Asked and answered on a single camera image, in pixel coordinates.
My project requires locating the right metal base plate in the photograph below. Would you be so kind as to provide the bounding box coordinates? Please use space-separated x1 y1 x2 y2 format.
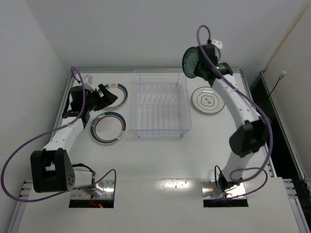
201 180 246 200

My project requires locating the white wire dish rack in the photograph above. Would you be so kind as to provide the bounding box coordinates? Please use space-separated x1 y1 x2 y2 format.
131 70 191 140

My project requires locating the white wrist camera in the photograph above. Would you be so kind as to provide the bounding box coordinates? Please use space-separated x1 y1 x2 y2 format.
211 39 223 50
83 75 93 85

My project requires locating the metal base plate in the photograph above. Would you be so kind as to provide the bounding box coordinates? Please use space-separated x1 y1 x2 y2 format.
201 180 246 200
70 180 115 201

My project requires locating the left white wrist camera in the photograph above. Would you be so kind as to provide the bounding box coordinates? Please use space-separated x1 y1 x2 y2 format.
83 75 93 85

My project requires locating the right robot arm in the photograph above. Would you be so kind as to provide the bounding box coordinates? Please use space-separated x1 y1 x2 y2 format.
194 44 271 191

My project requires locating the green red rimmed plate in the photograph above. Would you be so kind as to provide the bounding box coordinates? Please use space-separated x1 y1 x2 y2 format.
90 112 126 146
104 83 128 111

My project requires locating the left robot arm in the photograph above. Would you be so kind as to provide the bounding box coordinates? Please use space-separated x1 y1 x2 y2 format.
30 84 118 193

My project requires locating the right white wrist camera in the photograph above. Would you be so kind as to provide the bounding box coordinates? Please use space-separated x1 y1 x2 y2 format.
211 39 223 50

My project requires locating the dark green patterned plate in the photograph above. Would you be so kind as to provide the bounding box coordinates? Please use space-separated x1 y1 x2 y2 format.
182 47 198 79

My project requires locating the black wall cable with plug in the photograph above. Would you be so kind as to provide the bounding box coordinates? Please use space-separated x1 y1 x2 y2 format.
268 70 287 97

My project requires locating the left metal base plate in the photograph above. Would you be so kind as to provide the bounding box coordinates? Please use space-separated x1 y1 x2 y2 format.
70 180 115 201

